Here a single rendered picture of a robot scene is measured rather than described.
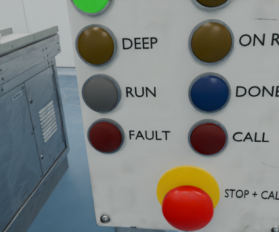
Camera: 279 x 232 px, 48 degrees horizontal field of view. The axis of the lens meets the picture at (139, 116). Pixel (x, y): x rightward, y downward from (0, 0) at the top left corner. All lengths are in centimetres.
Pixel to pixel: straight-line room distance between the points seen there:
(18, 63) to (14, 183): 53
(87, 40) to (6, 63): 114
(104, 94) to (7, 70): 114
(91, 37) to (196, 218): 15
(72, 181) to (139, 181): 170
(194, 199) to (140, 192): 6
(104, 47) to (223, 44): 8
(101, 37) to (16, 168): 134
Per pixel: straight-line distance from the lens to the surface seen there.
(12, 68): 140
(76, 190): 189
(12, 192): 152
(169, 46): 23
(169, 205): 25
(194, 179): 26
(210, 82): 22
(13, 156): 150
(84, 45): 23
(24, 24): 461
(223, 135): 24
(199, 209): 25
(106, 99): 24
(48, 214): 176
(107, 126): 25
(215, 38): 22
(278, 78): 24
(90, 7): 22
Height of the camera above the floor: 107
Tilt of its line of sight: 23 degrees down
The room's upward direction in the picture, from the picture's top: 3 degrees counter-clockwise
